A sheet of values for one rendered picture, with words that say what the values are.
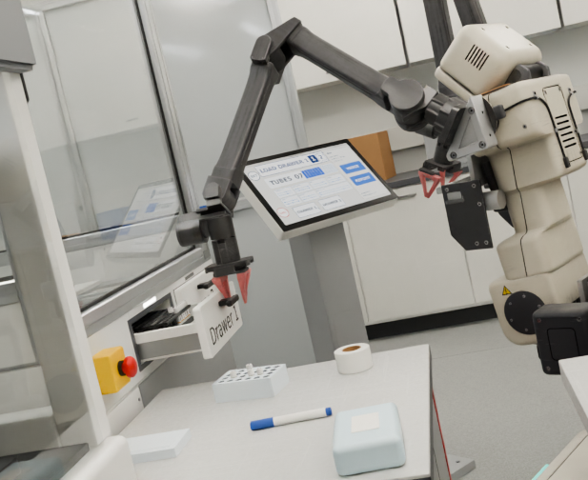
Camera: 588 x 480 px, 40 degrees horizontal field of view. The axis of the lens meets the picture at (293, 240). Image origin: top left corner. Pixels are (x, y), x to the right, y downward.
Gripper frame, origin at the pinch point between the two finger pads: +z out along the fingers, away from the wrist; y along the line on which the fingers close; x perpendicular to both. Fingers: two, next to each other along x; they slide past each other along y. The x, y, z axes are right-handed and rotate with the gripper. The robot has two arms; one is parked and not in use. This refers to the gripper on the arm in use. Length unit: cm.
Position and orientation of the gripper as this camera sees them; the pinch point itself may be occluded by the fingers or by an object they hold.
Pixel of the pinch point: (237, 301)
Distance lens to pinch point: 185.0
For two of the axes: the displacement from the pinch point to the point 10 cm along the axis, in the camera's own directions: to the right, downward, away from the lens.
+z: 2.1, 9.7, 0.9
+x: -1.5, 1.3, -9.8
